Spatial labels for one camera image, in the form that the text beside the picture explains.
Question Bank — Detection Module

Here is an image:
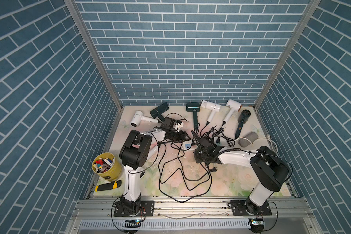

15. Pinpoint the black cable of white dryer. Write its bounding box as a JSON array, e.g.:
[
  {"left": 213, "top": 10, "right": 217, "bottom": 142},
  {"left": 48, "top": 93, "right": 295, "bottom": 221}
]
[
  {"left": 200, "top": 122, "right": 236, "bottom": 148},
  {"left": 157, "top": 141, "right": 218, "bottom": 203}
]

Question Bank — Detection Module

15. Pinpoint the dark green boxy hair dryer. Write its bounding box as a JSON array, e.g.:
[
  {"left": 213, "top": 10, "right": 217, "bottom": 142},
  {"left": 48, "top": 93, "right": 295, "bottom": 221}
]
[{"left": 186, "top": 102, "right": 200, "bottom": 129}]

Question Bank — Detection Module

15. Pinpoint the dark teal round hair dryer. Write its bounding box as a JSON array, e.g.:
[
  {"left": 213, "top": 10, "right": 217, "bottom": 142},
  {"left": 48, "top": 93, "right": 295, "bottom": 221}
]
[{"left": 235, "top": 110, "right": 251, "bottom": 139}]

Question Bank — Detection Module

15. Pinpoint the white multicolour power strip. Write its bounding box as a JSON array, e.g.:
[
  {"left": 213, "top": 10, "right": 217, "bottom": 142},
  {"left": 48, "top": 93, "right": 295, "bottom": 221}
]
[{"left": 182, "top": 140, "right": 193, "bottom": 151}]

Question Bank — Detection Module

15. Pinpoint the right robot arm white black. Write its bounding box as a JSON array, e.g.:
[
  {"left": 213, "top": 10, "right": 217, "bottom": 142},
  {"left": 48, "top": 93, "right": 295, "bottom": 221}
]
[{"left": 194, "top": 139, "right": 293, "bottom": 215}]

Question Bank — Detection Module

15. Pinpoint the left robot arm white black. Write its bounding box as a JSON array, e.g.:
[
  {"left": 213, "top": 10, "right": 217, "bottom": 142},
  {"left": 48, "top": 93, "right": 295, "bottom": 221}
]
[{"left": 115, "top": 127, "right": 170, "bottom": 216}]

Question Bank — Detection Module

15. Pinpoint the dark green slim hair dryer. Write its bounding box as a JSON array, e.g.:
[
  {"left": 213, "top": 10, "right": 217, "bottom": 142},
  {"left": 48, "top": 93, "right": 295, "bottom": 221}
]
[{"left": 150, "top": 102, "right": 169, "bottom": 122}]

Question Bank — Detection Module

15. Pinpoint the white round hair dryer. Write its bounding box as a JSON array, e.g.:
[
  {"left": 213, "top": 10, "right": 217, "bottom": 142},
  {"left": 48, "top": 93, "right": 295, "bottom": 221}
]
[{"left": 130, "top": 111, "right": 162, "bottom": 127}]

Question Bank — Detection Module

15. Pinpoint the white boxy hair dryer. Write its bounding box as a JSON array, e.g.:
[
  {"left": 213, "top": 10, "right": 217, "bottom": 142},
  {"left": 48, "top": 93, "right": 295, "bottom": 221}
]
[{"left": 200, "top": 100, "right": 221, "bottom": 125}]

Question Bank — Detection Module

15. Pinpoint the grey oval pad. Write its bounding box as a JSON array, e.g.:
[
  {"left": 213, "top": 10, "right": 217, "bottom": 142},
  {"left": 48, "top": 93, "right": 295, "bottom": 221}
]
[{"left": 238, "top": 132, "right": 258, "bottom": 148}]

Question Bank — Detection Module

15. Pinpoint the yellow cup with small items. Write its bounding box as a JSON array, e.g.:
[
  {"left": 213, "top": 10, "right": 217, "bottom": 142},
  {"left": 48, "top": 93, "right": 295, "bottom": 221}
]
[{"left": 92, "top": 153, "right": 123, "bottom": 181}]

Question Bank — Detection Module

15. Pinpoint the black yellow utility knife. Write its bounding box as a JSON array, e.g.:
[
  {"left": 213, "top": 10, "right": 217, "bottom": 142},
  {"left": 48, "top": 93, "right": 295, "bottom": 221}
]
[{"left": 95, "top": 180, "right": 122, "bottom": 192}]

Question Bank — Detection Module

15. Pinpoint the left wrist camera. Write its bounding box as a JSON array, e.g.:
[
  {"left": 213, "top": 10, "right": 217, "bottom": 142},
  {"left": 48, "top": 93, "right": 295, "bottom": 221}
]
[{"left": 163, "top": 114, "right": 189, "bottom": 132}]

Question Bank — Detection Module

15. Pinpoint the white power strip cord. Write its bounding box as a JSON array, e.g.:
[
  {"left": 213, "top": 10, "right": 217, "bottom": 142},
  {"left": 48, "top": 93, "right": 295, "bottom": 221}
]
[{"left": 251, "top": 134, "right": 280, "bottom": 154}]

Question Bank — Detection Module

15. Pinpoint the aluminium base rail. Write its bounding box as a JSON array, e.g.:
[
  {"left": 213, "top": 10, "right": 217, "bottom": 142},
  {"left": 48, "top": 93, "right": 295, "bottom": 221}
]
[{"left": 65, "top": 197, "right": 316, "bottom": 234}]

